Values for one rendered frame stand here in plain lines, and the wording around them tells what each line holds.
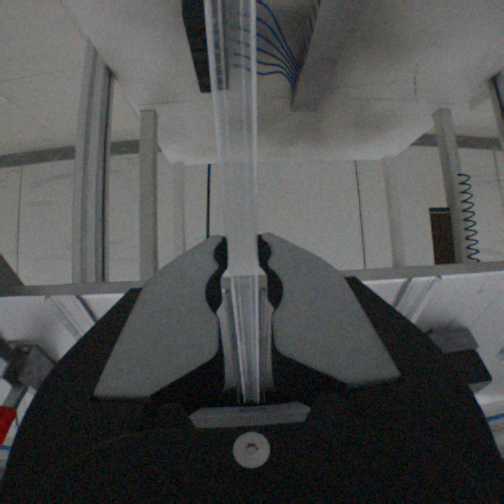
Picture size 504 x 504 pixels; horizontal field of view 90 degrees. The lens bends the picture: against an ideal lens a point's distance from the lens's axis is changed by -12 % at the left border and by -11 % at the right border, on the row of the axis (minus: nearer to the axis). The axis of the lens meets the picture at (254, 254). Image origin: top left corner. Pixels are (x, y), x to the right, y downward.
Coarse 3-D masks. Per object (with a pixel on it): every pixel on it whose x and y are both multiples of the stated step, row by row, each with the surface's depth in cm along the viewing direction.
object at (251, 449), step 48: (144, 432) 4; (192, 432) 5; (240, 432) 5; (288, 432) 4; (336, 432) 4; (384, 432) 4; (48, 480) 4; (96, 480) 4; (144, 480) 4; (192, 480) 4; (240, 480) 4; (288, 480) 4; (336, 480) 4; (384, 480) 4; (432, 480) 4; (480, 480) 4
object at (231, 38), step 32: (224, 0) 7; (224, 32) 7; (224, 64) 8; (256, 64) 8; (224, 96) 8; (256, 96) 8; (224, 128) 9; (256, 128) 9; (224, 160) 10; (256, 160) 10; (224, 192) 11; (256, 192) 11; (224, 224) 12; (256, 224) 12; (256, 256) 13; (256, 288) 14; (256, 320) 16; (256, 352) 19; (256, 384) 23
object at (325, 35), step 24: (192, 0) 28; (312, 0) 31; (336, 0) 28; (360, 0) 28; (192, 24) 29; (264, 24) 33; (312, 24) 33; (336, 24) 31; (192, 48) 33; (288, 48) 38; (312, 48) 36; (336, 48) 36; (288, 72) 44; (312, 72) 41; (312, 96) 47
